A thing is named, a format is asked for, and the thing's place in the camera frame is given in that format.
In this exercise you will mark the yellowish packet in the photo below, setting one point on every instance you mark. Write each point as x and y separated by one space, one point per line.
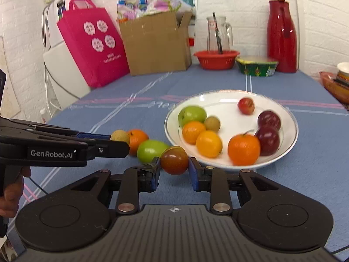
6 251

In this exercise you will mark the brown-red jujube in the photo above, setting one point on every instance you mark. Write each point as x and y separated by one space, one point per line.
174 161

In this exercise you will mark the person's left hand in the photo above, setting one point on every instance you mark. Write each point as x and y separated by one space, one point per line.
13 199

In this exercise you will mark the green fruit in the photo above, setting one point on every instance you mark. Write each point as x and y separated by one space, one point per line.
152 151
192 114

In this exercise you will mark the red plastic basket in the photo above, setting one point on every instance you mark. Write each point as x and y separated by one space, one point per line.
215 61

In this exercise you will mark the patterned box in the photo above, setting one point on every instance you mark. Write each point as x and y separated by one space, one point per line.
343 79

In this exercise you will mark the large orange with long stem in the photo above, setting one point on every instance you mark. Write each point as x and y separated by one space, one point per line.
244 150

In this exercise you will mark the blue striped tablecloth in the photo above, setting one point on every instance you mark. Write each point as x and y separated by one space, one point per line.
313 155

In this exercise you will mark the small orange with stem spot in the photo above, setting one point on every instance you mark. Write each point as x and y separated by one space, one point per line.
139 140

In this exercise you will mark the green instant noodle bowl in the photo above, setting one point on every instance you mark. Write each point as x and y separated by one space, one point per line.
256 69

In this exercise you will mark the orange tangerine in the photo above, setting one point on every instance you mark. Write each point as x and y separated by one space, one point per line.
192 131

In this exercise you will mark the floral plastic bag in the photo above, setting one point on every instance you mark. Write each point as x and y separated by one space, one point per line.
160 5

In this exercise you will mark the pink tote bag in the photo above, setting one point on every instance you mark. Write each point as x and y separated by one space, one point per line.
90 60

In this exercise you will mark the small red fruit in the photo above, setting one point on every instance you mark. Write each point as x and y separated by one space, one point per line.
246 105

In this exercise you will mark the glass pitcher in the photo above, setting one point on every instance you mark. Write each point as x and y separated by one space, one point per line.
211 41

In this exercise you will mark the red thermos jug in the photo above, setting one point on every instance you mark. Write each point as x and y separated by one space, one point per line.
280 46

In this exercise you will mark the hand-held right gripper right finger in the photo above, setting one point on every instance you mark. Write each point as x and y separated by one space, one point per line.
192 174

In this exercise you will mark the yellow-orange tangerine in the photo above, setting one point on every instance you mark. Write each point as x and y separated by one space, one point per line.
208 144

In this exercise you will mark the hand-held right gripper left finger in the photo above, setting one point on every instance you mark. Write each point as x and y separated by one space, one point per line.
156 173

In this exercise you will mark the white ceramic plate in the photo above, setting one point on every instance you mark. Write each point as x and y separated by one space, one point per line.
231 122

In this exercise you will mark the dark red plum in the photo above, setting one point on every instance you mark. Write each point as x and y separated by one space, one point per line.
269 120
267 142

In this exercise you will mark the dark utensil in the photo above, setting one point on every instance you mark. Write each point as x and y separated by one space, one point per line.
218 38

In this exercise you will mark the white wall-mounted water purifier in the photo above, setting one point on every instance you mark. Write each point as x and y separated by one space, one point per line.
51 30

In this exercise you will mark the tan longan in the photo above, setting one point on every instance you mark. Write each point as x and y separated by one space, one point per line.
120 136
212 123

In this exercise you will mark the orange-brown plastic basket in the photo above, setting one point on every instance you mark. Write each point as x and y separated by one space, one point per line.
332 87

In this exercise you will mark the cardboard box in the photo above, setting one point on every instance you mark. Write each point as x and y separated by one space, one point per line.
155 49

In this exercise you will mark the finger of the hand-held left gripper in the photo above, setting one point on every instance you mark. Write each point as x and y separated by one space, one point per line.
109 150
92 136

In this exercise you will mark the white cup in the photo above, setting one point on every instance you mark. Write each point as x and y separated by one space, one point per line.
344 67

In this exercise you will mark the white appliance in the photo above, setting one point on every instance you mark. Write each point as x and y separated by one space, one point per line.
62 73

